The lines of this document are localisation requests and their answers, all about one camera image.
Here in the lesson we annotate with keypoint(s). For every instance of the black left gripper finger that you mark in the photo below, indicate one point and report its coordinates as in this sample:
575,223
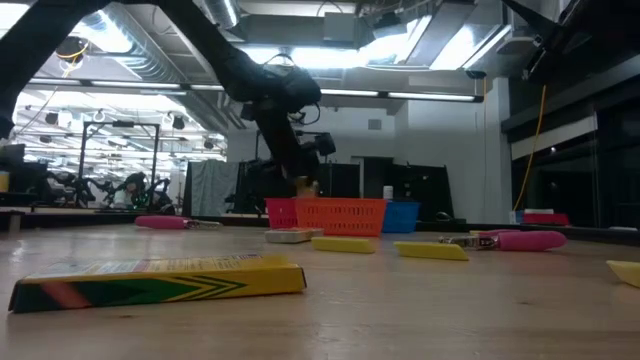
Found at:
290,167
311,165

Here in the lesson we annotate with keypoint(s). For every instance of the yellow eraser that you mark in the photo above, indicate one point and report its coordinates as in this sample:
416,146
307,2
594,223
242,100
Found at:
431,251
342,245
627,272

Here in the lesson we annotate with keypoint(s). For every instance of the yellow green crayon box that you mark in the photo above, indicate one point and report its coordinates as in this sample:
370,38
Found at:
150,290

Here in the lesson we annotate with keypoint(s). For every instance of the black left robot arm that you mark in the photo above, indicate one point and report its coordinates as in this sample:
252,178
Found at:
220,55

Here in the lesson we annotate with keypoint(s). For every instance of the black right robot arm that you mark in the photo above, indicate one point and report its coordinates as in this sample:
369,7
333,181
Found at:
590,20

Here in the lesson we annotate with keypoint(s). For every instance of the background black robot arm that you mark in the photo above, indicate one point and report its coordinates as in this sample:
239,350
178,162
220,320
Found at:
75,189

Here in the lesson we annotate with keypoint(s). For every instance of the red plastic basket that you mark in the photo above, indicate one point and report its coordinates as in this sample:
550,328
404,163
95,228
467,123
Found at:
280,214

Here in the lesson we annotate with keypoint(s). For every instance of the orange plastic basket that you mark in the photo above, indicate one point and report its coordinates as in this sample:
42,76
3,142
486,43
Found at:
340,217

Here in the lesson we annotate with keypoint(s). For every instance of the grey hanging cloth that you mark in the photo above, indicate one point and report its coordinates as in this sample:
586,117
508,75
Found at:
210,187

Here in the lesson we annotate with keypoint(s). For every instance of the blue plastic basket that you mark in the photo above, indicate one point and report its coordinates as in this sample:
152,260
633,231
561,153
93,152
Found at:
401,217

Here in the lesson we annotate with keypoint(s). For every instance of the black cabinet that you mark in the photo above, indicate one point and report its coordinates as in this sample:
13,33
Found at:
420,190

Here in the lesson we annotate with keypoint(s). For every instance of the long ceiling light bar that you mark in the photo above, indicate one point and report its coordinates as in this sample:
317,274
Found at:
125,84
400,94

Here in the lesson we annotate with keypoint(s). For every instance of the person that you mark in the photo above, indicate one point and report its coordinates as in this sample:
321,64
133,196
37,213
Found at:
125,192

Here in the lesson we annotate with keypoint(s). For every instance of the red flat box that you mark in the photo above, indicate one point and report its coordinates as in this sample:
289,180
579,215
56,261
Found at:
545,219

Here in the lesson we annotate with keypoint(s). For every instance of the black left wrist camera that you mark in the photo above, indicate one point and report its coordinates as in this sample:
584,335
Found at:
325,144

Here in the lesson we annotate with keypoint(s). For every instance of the black metal stand frame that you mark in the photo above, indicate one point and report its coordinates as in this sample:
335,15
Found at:
82,150

